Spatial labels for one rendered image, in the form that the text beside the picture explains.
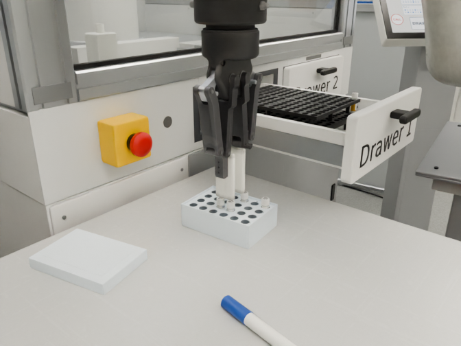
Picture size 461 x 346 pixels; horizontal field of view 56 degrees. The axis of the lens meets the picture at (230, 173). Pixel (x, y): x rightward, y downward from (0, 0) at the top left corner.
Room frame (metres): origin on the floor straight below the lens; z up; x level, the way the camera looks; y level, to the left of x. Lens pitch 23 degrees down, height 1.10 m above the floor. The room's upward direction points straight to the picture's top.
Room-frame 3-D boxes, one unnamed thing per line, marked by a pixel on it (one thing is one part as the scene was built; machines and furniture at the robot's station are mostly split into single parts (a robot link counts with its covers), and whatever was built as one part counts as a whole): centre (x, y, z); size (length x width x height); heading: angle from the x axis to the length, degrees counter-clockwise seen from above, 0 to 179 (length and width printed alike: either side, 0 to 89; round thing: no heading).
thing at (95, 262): (0.50, 0.19, 0.77); 0.13 x 0.09 x 0.02; 63
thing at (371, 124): (0.74, -0.27, 0.87); 0.29 x 0.02 x 0.11; 140
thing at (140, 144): (0.66, 0.15, 0.88); 0.04 x 0.03 x 0.04; 140
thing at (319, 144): (0.87, -0.11, 0.86); 0.40 x 0.26 x 0.06; 50
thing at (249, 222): (0.60, 0.00, 0.78); 0.12 x 0.08 x 0.04; 56
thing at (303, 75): (1.19, -0.23, 0.87); 0.29 x 0.02 x 0.11; 140
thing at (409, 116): (0.72, -0.29, 0.91); 0.07 x 0.04 x 0.01; 140
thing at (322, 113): (0.80, -0.20, 0.90); 0.18 x 0.02 x 0.01; 140
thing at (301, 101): (0.87, -0.12, 0.87); 0.22 x 0.18 x 0.06; 50
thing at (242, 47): (0.59, 0.00, 1.01); 0.08 x 0.07 x 0.09; 146
